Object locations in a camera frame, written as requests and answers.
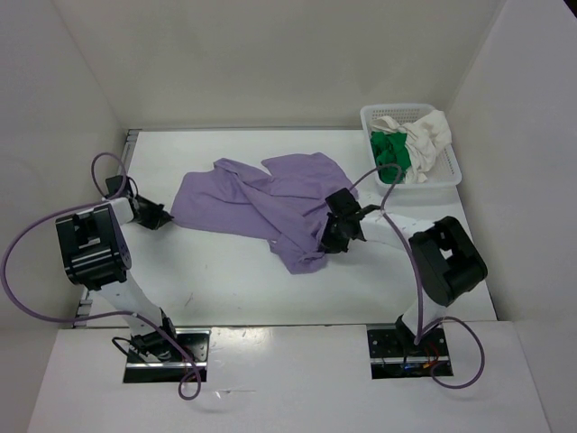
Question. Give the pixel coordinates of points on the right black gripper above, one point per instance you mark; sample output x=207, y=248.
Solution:
x=330, y=244

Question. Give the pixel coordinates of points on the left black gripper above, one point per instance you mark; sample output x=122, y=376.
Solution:
x=159, y=217

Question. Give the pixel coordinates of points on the purple t shirt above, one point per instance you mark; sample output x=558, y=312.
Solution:
x=282, y=202

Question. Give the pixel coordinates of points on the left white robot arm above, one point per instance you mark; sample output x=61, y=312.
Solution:
x=96, y=256

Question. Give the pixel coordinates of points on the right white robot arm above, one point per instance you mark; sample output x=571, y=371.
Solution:
x=442, y=255

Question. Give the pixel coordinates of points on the green t shirt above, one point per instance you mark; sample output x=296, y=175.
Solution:
x=390, y=149

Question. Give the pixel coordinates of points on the white plastic basket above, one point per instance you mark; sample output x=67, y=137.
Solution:
x=446, y=172

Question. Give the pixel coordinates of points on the white t shirt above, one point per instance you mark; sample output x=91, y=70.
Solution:
x=427, y=138

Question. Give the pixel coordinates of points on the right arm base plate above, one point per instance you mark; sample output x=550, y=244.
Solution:
x=391, y=359

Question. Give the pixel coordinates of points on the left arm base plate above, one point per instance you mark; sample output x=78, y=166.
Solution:
x=140, y=368

